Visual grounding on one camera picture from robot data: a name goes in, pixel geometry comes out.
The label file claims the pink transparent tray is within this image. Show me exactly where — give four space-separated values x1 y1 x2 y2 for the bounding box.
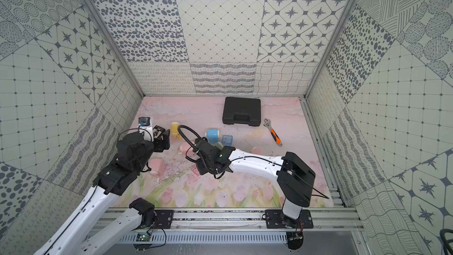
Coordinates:
191 165 200 177

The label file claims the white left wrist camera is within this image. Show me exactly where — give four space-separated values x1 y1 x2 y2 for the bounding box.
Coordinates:
138 116 154 142

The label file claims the black plastic tool case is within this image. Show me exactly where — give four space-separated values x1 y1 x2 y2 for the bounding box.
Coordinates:
222 97 261 127

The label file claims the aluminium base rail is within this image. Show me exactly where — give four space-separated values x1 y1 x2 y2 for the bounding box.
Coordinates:
119 207 364 246

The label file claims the yellow pencil sharpener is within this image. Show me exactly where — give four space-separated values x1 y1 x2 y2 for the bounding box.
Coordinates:
171 122 182 140

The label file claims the orange handled adjustable wrench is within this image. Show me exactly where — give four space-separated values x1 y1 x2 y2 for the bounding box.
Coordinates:
264 118 283 147

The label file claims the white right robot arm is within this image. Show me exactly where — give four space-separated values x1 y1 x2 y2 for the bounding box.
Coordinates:
178 125 316 228

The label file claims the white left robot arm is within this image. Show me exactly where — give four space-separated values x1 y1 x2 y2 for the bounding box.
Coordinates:
36 126 171 255

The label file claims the pink pencil sharpener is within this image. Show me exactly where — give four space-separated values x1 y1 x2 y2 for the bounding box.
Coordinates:
250 147 264 155
178 143 194 158
148 158 166 178

